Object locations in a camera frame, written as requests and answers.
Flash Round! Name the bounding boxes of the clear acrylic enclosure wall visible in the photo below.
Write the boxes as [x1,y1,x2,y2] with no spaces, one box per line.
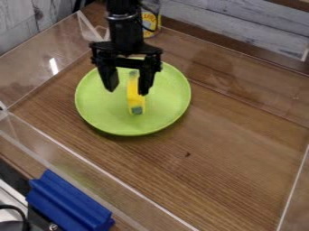
[0,17,309,231]

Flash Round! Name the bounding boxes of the blue plastic clamp block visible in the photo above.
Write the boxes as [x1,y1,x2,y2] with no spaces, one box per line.
[26,170,115,231]

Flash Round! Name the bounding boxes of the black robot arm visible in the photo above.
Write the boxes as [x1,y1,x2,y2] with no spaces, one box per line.
[89,0,163,96]

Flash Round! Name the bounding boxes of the yellow toy banana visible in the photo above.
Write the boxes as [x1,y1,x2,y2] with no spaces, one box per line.
[127,70,144,115]

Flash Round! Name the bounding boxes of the green round plate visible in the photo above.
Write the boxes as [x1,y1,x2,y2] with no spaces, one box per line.
[74,62,191,136]

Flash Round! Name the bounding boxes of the black cable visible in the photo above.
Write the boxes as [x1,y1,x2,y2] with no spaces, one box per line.
[0,204,30,231]

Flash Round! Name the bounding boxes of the yellow labelled tin can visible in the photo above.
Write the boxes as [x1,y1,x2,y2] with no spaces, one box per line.
[141,0,161,38]

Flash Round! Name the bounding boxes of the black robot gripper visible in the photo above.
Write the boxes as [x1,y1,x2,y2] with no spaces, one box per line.
[89,14,163,96]

